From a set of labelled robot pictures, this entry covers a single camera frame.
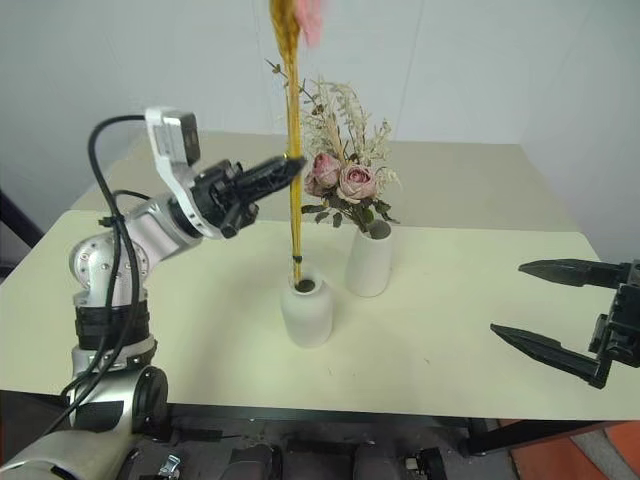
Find short white vase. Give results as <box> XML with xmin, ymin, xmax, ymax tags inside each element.
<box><xmin>280</xmin><ymin>264</ymin><xmax>335</xmax><ymax>349</ymax></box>

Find black table frame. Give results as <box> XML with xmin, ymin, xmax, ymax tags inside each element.
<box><xmin>167</xmin><ymin>403</ymin><xmax>621</xmax><ymax>456</ymax></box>

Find black metal stand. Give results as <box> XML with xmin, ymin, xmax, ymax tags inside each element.
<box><xmin>0</xmin><ymin>187</ymin><xmax>46</xmax><ymax>281</ymax></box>

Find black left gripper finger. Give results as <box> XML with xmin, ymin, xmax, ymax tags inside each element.
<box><xmin>239</xmin><ymin>168</ymin><xmax>301</xmax><ymax>205</ymax></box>
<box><xmin>238</xmin><ymin>155</ymin><xmax>307</xmax><ymax>189</ymax></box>

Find dried pink rose bouquet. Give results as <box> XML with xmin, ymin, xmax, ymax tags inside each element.
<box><xmin>264</xmin><ymin>58</ymin><xmax>404</xmax><ymax>236</ymax></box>

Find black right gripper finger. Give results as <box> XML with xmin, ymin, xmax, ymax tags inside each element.
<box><xmin>518</xmin><ymin>258</ymin><xmax>626</xmax><ymax>290</ymax></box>
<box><xmin>489</xmin><ymin>323</ymin><xmax>616</xmax><ymax>390</ymax></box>

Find yellow stemmed artificial flower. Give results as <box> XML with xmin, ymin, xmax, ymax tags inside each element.
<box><xmin>267</xmin><ymin>0</ymin><xmax>327</xmax><ymax>290</ymax></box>

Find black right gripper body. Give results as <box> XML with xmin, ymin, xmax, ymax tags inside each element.
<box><xmin>588</xmin><ymin>260</ymin><xmax>640</xmax><ymax>369</ymax></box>

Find dark rounded shape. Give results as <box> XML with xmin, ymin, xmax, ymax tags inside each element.
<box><xmin>227</xmin><ymin>442</ymin><xmax>284</xmax><ymax>480</ymax></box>

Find tall white vase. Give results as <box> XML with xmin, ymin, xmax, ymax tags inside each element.
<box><xmin>345</xmin><ymin>219</ymin><xmax>394</xmax><ymax>298</ymax></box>

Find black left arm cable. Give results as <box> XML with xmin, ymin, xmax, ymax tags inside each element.
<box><xmin>47</xmin><ymin>114</ymin><xmax>151</xmax><ymax>441</ymax></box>

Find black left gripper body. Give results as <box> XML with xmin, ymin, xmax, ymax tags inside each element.
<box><xmin>192</xmin><ymin>159</ymin><xmax>261</xmax><ymax>240</ymax></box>

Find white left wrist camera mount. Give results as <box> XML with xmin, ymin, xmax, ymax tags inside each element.
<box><xmin>144</xmin><ymin>106</ymin><xmax>224</xmax><ymax>241</ymax></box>

